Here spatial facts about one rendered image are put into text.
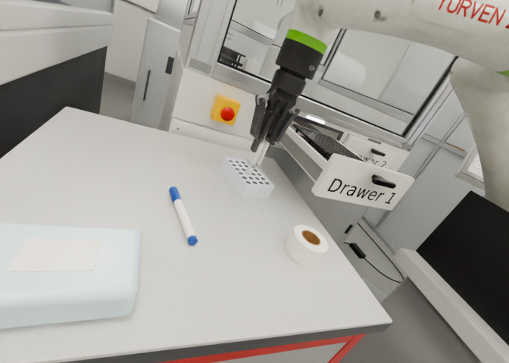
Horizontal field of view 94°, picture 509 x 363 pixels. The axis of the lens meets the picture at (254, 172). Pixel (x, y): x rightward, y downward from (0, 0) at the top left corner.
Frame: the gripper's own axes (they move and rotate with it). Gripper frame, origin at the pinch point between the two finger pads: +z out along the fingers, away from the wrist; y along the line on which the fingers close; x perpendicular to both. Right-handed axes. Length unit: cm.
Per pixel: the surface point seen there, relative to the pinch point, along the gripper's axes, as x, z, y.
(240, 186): 7.4, 5.9, 7.1
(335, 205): -5, 24, -62
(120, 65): -356, 59, -10
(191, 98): -24.0, -3.3, 11.5
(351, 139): -7.0, -7.6, -47.5
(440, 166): -19, -2, -212
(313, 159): 7.7, -3.6, -11.8
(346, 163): 16.7, -7.9, -11.3
